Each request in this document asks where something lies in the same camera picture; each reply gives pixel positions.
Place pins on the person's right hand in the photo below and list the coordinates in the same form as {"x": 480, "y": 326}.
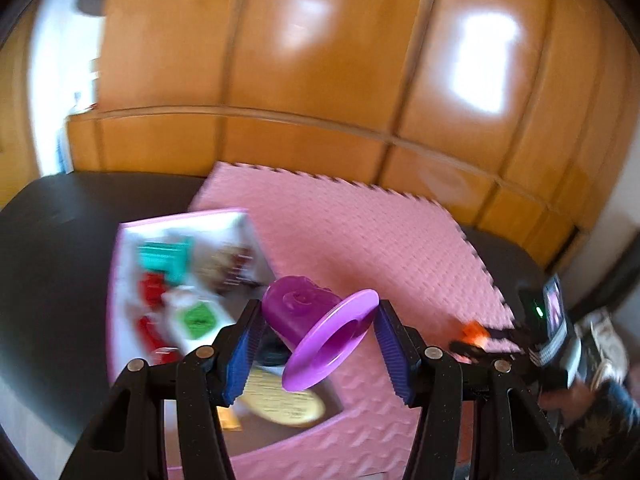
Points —
{"x": 567, "y": 402}

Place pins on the teal plastic mold cup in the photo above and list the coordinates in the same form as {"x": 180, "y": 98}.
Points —
{"x": 162, "y": 260}

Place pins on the orange plastic toy piece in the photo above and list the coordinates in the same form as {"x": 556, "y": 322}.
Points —
{"x": 474, "y": 335}

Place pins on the blue foam tiles stack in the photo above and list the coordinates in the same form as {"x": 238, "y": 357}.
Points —
{"x": 63, "y": 150}

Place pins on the person's right forearm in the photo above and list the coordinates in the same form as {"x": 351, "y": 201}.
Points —
{"x": 605, "y": 435}

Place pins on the wooden wardrobe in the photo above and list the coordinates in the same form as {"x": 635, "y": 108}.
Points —
{"x": 350, "y": 60}

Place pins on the yellow orange toy piece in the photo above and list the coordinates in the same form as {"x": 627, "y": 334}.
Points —
{"x": 228, "y": 419}

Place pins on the purple plastic mold cup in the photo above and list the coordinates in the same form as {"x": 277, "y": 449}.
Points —
{"x": 310, "y": 315}

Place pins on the red plastic toy piece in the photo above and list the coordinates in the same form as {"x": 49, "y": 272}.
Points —
{"x": 149, "y": 334}
{"x": 152, "y": 289}
{"x": 164, "y": 355}

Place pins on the pink foam puzzle mat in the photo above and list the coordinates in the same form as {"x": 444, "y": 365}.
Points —
{"x": 375, "y": 240}

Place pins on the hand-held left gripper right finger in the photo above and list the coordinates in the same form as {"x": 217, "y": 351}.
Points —
{"x": 395, "y": 355}

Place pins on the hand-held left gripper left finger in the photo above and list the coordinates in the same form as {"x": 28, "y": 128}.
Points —
{"x": 242, "y": 360}

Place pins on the brown hair claw clip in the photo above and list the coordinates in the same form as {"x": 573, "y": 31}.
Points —
{"x": 232, "y": 267}

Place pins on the white green plug-in device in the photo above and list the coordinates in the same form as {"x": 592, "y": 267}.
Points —
{"x": 197, "y": 317}

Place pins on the pink shallow cardboard box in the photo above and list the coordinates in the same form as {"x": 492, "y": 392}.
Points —
{"x": 130, "y": 260}

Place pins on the yellow oval plaque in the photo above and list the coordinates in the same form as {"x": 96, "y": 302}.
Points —
{"x": 285, "y": 400}

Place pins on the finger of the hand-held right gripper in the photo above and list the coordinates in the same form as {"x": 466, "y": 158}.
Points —
{"x": 472, "y": 350}
{"x": 510, "y": 336}

